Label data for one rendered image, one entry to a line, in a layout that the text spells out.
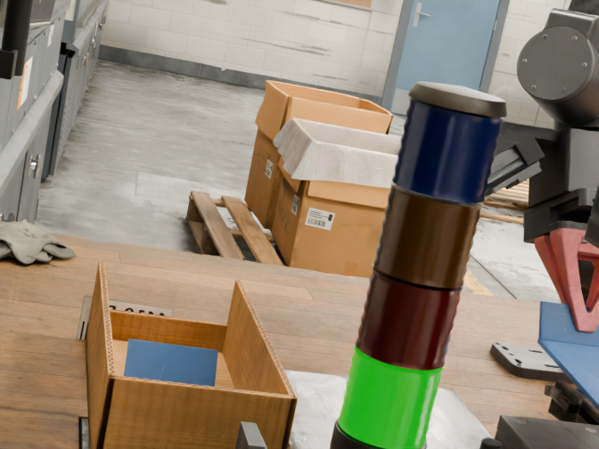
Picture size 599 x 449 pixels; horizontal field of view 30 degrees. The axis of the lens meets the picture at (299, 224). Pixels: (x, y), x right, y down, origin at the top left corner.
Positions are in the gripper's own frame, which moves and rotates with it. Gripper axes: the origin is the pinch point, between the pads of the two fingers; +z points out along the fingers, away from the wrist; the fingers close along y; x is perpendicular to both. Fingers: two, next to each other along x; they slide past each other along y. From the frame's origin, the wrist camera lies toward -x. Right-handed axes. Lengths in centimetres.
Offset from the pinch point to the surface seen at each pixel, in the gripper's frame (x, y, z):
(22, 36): -47, -67, -39
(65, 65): -39, -431, -158
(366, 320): -28.1, 34.6, 6.5
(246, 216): 47, -401, -92
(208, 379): -27.3, -8.0, 6.7
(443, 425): -9.7, -3.3, 8.7
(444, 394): -7.4, -9.3, 5.9
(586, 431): -6.1, 12.3, 8.9
